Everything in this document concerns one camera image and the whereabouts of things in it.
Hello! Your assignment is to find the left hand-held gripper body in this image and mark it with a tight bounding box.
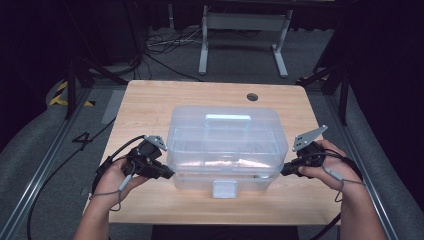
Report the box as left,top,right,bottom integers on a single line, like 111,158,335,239
120,134,169,180

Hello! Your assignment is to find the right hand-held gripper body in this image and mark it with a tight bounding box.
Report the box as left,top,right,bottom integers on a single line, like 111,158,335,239
291,124,329,177

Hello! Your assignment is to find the clear plastic storage box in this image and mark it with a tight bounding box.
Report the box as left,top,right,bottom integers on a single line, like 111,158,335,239
165,105,290,200

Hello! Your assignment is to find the person's right hand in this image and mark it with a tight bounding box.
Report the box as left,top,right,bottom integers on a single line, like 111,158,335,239
297,138,364,199

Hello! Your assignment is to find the person's left hand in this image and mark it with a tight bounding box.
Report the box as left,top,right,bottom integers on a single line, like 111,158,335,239
94,155,150,205

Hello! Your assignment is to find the black metal stand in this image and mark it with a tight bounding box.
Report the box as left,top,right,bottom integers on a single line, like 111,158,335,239
63,0,130,120
295,61,355,127

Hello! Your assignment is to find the person's dark clothing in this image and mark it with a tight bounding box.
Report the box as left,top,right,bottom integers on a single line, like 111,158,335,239
151,224,300,240

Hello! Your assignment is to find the yellow black floor tape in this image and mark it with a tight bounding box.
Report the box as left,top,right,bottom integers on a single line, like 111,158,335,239
48,80,97,108

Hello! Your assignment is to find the grey right wrist strap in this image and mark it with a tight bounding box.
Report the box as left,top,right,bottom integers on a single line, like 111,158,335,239
321,164,366,204

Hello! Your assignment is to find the grey wrist strap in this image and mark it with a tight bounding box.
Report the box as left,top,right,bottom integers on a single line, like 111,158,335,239
88,163,137,213
321,164,366,204

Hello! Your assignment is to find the grey left wrist strap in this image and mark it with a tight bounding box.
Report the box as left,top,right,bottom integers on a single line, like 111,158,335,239
88,163,137,213

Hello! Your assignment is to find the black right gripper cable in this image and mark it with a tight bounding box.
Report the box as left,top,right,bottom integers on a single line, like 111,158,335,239
309,148,365,240

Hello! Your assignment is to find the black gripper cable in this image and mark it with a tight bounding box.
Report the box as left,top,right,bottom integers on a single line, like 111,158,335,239
26,117,148,240
309,148,365,240

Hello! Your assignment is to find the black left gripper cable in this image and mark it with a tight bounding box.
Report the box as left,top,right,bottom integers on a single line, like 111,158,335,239
26,117,148,240

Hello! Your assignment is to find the bundle of floor cables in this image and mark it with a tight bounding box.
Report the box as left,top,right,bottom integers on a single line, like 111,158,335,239
141,25,205,83

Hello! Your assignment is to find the white metal table frame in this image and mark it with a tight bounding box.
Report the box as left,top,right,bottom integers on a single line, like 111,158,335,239
197,4,295,80

